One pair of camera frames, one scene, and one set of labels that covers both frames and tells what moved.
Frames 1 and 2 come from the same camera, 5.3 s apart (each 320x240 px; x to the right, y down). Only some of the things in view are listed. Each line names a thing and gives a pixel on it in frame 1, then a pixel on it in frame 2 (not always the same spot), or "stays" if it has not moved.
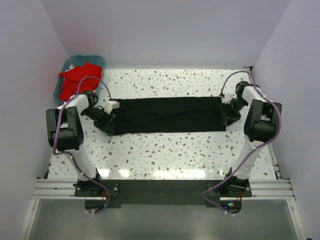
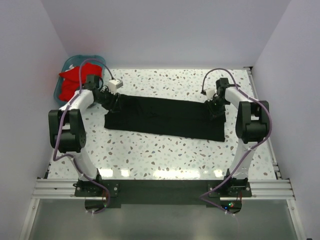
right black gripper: (229, 117) → (215, 113)
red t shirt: (72, 77) stays
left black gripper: (104, 125) → (111, 105)
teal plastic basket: (77, 60) stays
